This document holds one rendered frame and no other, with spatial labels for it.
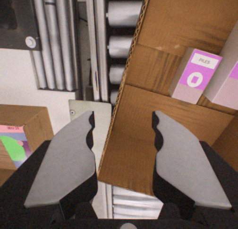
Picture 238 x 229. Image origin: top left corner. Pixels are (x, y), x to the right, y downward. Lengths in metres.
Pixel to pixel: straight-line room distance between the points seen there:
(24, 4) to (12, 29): 0.06
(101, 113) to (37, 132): 0.17
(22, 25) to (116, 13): 0.21
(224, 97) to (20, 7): 0.45
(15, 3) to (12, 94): 0.23
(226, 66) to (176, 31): 0.11
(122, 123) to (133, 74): 0.14
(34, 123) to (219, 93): 0.42
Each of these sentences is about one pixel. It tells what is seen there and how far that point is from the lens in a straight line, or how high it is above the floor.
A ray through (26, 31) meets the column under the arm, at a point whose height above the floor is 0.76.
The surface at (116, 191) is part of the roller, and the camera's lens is 0.64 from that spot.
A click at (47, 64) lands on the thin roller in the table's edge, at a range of 0.42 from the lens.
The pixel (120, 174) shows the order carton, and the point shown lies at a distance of 0.33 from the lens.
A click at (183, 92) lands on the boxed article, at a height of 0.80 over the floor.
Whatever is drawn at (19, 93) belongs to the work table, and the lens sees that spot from 0.50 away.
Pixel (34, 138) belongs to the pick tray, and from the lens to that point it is 0.43.
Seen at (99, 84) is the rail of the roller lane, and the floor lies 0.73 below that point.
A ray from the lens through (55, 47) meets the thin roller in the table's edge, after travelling 0.40.
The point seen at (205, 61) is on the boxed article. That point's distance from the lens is 0.33.
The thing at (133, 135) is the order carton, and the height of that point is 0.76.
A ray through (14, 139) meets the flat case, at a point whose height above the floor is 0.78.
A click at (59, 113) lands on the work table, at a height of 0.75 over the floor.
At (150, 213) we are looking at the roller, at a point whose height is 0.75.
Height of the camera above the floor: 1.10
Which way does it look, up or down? 62 degrees down
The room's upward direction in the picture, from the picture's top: 166 degrees counter-clockwise
